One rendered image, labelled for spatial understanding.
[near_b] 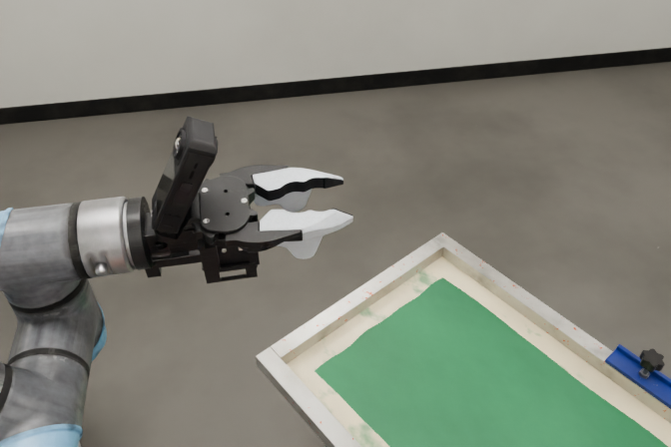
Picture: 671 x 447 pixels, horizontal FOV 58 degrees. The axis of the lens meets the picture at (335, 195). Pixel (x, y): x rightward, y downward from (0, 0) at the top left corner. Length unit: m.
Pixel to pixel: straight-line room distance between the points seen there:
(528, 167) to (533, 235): 0.57
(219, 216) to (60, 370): 0.20
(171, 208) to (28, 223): 0.13
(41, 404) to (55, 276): 0.11
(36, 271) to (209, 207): 0.16
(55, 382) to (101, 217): 0.15
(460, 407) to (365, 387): 0.19
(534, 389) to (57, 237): 1.03
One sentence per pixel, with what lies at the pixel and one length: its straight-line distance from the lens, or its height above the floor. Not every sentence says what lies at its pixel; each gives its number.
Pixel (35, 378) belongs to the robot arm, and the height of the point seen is 1.60.
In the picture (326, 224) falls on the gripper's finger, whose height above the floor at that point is 1.67.
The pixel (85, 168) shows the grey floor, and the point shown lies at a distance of 3.67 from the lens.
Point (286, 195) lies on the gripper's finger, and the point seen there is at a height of 1.66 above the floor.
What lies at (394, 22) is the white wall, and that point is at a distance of 3.95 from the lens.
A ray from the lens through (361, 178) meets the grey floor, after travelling 3.32.
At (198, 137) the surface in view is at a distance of 0.53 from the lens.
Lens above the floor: 2.07
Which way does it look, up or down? 40 degrees down
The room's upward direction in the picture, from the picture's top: straight up
